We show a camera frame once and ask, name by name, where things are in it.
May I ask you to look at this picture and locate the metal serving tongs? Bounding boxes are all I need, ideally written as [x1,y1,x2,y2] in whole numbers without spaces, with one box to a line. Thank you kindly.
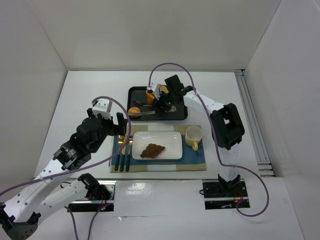
[133,101,156,116]

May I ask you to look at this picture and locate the purple cable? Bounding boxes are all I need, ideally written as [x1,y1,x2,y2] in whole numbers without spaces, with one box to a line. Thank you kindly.
[0,96,132,240]
[148,62,270,217]

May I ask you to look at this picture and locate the white rectangular plate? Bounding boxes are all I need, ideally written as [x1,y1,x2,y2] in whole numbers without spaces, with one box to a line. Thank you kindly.
[131,131,183,161]

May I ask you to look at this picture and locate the small round bun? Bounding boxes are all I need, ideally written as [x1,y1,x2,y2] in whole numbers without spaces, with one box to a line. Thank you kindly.
[128,107,142,118]

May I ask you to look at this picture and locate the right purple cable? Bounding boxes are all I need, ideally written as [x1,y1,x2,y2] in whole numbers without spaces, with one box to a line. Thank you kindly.
[148,62,270,217]

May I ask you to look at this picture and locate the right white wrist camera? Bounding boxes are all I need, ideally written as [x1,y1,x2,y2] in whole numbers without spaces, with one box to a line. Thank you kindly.
[146,83,161,100]

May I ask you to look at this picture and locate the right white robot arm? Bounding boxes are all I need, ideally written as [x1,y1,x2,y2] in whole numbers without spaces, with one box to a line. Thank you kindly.
[146,75,245,192]

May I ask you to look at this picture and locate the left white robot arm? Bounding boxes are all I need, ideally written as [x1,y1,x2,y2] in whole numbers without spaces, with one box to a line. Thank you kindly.
[0,108,130,240]

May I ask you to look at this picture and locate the gold knife green handle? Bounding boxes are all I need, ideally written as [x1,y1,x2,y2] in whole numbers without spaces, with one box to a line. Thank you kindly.
[120,135,128,172]

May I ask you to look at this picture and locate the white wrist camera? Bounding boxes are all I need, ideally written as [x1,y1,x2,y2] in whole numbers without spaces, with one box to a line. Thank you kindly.
[146,83,161,100]
[92,98,112,120]

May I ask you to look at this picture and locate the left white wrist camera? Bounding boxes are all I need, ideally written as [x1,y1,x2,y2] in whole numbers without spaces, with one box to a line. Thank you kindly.
[92,98,112,120]

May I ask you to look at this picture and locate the yellow ceramic mug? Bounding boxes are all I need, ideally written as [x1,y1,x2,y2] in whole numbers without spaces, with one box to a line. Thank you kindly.
[185,126,203,151]

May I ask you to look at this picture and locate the stacked bread slices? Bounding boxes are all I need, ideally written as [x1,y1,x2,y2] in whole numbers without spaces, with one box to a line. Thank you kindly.
[146,84,169,104]

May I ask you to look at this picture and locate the black baking tray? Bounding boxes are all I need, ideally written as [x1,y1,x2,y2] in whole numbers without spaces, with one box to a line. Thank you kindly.
[127,86,188,122]

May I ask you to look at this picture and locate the gold spoon green handle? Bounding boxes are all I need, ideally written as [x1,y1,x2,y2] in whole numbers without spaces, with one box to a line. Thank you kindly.
[125,136,133,172]

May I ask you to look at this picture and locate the aluminium frame rail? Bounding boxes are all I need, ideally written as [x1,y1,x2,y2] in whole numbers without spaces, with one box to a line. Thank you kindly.
[234,69,276,178]

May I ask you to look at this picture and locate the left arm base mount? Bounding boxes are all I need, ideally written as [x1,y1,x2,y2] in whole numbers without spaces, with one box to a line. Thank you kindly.
[68,181,116,213]

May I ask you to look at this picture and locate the brown chocolate croissant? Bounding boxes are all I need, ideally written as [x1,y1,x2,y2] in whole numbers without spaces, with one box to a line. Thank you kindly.
[140,143,166,159]

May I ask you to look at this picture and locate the blue beige placemat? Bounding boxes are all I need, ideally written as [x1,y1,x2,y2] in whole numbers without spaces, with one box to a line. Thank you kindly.
[108,124,208,174]

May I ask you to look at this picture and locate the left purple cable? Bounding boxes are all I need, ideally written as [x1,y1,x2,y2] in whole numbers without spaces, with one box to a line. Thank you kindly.
[0,96,132,240]

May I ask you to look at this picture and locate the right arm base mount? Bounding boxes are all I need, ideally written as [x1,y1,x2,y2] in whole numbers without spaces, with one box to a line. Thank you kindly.
[199,180,251,210]

